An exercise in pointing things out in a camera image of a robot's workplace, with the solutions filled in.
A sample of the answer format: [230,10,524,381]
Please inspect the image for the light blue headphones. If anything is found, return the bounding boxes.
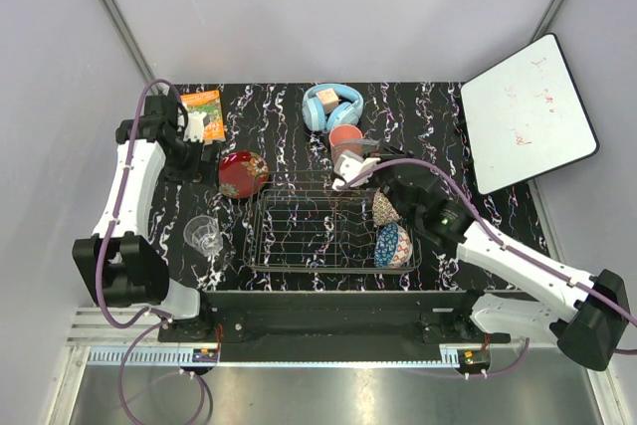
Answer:
[302,84,364,132]

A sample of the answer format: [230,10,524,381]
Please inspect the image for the orange green book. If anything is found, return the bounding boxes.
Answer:
[181,90,225,144]

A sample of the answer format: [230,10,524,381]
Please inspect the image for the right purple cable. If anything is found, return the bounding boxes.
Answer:
[332,158,637,379]

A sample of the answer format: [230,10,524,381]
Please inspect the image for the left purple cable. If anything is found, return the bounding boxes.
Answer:
[97,79,213,421]

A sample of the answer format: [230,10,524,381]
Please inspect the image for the small pink cube box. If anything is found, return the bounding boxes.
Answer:
[316,88,339,113]

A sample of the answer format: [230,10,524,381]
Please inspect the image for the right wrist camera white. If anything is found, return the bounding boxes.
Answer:
[332,149,380,191]

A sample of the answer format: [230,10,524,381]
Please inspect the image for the red floral lacquer bowl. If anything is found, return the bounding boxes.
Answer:
[218,150,270,199]

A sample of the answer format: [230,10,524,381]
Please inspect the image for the blue patterned bowl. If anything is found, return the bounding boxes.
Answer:
[374,222,413,269]

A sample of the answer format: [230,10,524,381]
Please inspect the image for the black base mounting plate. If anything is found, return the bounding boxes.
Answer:
[158,291,510,364]

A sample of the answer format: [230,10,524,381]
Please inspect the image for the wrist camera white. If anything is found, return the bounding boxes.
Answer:
[183,111,209,143]
[332,149,380,191]

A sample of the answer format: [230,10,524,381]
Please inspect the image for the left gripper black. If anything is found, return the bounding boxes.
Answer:
[158,134,221,189]

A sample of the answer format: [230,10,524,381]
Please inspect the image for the wire dish rack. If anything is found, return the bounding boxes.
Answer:
[244,171,422,275]

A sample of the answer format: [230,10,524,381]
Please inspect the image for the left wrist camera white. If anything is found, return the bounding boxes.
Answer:
[183,111,209,143]

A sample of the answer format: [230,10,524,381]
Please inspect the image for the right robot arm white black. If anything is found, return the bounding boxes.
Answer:
[363,155,636,371]

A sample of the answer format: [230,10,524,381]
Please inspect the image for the clear drinking glass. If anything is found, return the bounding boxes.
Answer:
[183,215,223,258]

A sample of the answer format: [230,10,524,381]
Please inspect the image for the brown patterned ceramic bowl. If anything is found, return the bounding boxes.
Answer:
[372,189,401,227]

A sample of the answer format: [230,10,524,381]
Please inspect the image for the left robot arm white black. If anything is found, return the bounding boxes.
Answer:
[72,93,215,341]

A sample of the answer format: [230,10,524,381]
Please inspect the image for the pink plastic cup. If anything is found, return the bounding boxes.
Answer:
[328,124,363,163]

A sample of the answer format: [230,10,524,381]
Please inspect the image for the purple cable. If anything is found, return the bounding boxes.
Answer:
[97,79,213,421]
[332,158,637,379]

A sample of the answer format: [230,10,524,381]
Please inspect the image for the white board black frame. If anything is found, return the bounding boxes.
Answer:
[461,33,599,195]

